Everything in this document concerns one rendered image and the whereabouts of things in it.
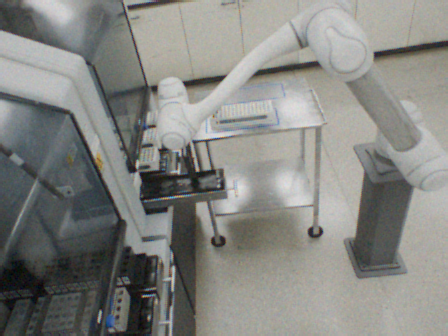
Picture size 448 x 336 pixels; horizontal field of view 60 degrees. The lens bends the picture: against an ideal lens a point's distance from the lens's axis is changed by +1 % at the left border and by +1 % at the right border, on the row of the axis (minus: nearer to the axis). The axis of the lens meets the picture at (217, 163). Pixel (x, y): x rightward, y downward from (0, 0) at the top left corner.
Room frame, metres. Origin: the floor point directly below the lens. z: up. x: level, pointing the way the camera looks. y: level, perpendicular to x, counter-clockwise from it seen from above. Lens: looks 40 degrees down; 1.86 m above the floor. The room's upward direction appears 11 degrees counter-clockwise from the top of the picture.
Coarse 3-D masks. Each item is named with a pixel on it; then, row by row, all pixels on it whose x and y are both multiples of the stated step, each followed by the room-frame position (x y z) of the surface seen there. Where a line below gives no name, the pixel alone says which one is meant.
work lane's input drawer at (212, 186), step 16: (160, 176) 1.24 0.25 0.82; (176, 176) 1.23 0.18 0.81; (208, 176) 1.20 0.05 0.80; (224, 176) 1.18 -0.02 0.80; (144, 192) 1.17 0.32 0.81; (160, 192) 1.16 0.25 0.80; (176, 192) 1.12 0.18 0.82; (192, 192) 1.12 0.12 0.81; (208, 192) 1.10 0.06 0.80; (224, 192) 1.09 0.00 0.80; (144, 208) 1.12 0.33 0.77
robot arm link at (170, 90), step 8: (168, 80) 1.21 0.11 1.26; (176, 80) 1.21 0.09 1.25; (160, 88) 1.19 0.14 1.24; (168, 88) 1.18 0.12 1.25; (176, 88) 1.18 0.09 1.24; (184, 88) 1.20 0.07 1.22; (160, 96) 1.18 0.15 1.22; (168, 96) 1.17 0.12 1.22; (176, 96) 1.17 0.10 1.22; (184, 96) 1.18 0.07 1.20; (160, 104) 1.16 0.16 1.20
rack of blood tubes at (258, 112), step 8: (240, 104) 1.58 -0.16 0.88; (248, 104) 1.57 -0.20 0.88; (256, 104) 1.55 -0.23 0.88; (264, 104) 1.54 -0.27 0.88; (224, 112) 1.54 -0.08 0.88; (232, 112) 1.53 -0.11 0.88; (240, 112) 1.51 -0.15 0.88; (248, 112) 1.50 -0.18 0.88; (256, 112) 1.49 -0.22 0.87; (264, 112) 1.47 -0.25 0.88; (272, 112) 1.47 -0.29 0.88; (216, 120) 1.50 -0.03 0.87; (224, 120) 1.53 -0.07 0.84; (232, 120) 1.51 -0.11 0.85; (240, 120) 1.53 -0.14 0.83; (248, 120) 1.51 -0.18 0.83; (256, 120) 1.47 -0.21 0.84; (264, 120) 1.47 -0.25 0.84; (272, 120) 1.47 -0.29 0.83; (216, 128) 1.50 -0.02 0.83
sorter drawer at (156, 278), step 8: (152, 256) 0.83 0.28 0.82; (160, 256) 0.85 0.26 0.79; (152, 264) 0.80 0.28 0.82; (160, 264) 0.82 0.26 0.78; (152, 272) 0.77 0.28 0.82; (160, 272) 0.79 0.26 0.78; (144, 280) 0.75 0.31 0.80; (152, 280) 0.74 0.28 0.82; (160, 280) 0.77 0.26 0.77; (168, 280) 0.77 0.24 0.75; (128, 288) 0.73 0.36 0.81; (136, 288) 0.73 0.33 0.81; (144, 288) 0.72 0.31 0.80; (152, 288) 0.72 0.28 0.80; (160, 288) 0.74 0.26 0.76; (160, 296) 0.72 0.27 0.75
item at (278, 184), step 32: (256, 96) 1.72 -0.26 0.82; (288, 96) 1.66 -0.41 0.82; (224, 128) 1.49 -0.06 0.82; (256, 128) 1.44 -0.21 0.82; (288, 128) 1.40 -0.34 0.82; (320, 128) 1.38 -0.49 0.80; (288, 160) 1.80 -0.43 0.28; (320, 160) 1.39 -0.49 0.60; (256, 192) 1.57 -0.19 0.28; (288, 192) 1.53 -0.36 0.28
